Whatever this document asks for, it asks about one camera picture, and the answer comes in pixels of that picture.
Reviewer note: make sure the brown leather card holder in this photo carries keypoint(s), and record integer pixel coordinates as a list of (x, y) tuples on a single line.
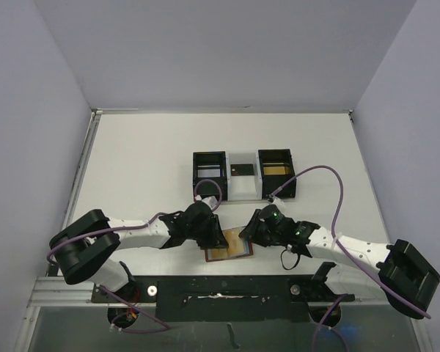
[(215, 255)]

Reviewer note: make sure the gold card in tray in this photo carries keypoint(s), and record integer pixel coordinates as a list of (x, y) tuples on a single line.
[(276, 170)]

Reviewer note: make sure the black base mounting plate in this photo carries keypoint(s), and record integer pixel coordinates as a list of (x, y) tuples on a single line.
[(230, 298)]

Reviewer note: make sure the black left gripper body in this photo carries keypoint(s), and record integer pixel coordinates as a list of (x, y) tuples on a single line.
[(206, 235)]

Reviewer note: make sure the aluminium frame rail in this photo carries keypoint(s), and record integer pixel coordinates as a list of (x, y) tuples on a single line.
[(53, 291)]

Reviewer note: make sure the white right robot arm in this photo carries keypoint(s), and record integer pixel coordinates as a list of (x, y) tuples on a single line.
[(397, 272)]

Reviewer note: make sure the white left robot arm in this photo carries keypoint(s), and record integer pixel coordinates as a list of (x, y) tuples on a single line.
[(83, 250)]

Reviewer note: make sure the gold credit card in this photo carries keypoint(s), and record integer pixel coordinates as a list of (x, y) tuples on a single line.
[(236, 245)]

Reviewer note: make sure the silver card in tray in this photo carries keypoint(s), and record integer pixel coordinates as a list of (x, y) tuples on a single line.
[(208, 172)]

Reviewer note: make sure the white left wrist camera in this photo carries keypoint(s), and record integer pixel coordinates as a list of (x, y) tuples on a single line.
[(210, 201)]

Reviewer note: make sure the black white card sorting tray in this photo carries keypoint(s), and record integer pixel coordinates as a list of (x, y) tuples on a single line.
[(244, 188)]

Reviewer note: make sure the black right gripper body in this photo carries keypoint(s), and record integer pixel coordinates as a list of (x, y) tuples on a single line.
[(257, 229)]

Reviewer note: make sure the black card in tray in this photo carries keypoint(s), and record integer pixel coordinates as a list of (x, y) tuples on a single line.
[(242, 170)]

